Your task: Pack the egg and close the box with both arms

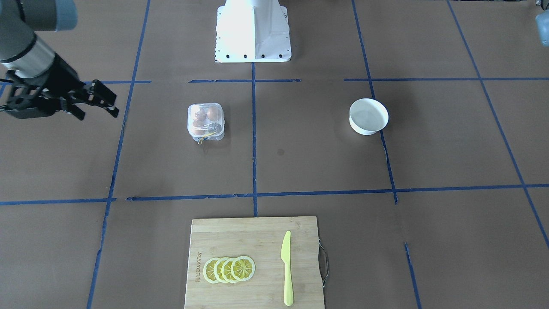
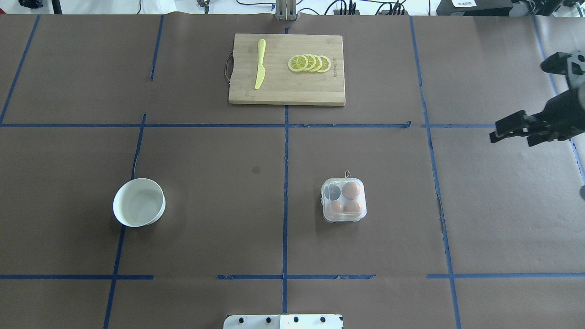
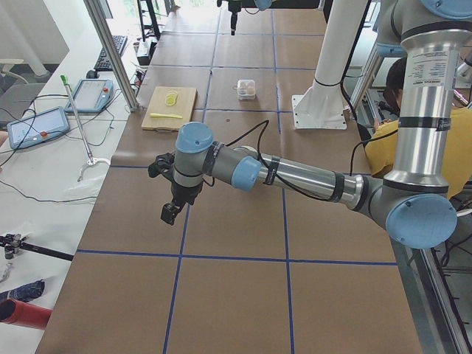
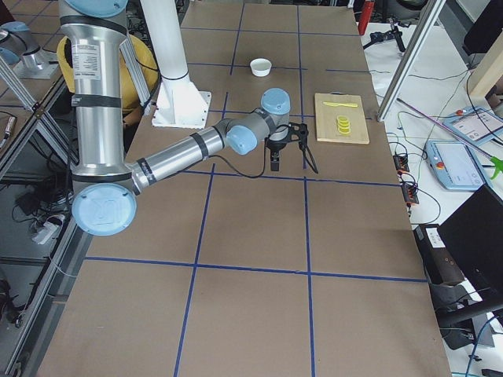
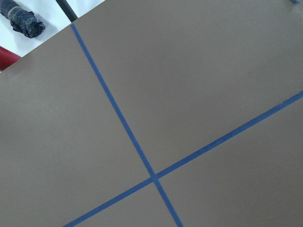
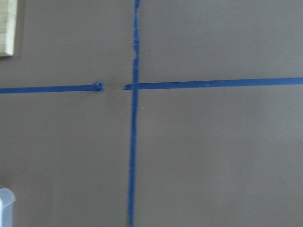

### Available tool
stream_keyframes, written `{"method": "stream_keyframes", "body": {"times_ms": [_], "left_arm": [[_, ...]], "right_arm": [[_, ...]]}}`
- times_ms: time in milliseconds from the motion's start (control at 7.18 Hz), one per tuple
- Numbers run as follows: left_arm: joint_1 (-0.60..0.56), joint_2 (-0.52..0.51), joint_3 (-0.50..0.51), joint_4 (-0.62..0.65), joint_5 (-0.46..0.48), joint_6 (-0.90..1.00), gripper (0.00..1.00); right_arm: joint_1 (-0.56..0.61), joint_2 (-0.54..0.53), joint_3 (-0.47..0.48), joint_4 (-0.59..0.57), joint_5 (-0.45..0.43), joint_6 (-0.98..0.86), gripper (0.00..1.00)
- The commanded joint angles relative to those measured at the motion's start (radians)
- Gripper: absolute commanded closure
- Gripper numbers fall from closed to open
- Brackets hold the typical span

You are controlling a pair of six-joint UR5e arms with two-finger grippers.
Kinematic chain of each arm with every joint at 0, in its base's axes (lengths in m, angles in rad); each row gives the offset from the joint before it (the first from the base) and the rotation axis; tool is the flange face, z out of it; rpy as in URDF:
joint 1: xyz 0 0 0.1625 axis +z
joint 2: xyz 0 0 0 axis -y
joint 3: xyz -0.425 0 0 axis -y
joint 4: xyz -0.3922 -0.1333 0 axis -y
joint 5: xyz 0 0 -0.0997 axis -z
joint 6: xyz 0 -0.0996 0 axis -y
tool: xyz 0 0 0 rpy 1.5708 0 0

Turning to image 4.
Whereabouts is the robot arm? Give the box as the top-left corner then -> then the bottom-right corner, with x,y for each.
1,21 -> 58,79
59,1 -> 308,236

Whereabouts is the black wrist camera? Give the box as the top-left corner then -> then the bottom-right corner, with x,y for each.
297,123 -> 319,174

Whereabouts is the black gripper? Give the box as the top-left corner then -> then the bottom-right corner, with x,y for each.
266,123 -> 309,171

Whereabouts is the aluminium frame post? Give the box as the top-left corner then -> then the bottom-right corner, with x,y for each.
376,0 -> 446,122

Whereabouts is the red cylinder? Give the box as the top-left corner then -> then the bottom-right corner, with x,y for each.
358,0 -> 375,35

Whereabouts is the black tripod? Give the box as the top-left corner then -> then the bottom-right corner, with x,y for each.
363,17 -> 411,53

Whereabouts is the yellow plastic knife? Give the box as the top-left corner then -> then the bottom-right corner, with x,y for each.
322,101 -> 358,108

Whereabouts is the lemon slice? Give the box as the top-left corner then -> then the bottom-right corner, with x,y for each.
338,127 -> 351,136

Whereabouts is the black monitor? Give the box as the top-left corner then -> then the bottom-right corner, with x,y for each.
439,185 -> 502,295

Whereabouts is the white paper bowl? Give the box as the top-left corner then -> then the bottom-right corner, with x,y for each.
249,58 -> 272,77

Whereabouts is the wooden cutting board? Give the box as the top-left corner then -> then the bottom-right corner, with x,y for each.
314,93 -> 369,145

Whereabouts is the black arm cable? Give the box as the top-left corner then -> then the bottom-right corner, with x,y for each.
207,137 -> 270,178

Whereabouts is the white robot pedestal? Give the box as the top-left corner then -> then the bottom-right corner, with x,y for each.
141,0 -> 211,129

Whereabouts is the blue teach pendant near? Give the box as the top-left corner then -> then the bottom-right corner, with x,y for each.
425,140 -> 486,192

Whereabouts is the grabber stick green tip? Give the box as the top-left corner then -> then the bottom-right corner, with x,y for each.
396,98 -> 503,180

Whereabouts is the person in yellow shirt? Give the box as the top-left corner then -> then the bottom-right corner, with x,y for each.
56,35 -> 160,126

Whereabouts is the blue teach pendant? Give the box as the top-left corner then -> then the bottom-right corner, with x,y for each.
442,106 -> 502,146
425,140 -> 486,192

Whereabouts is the blue teach pendant far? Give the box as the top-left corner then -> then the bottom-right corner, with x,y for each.
442,106 -> 502,146

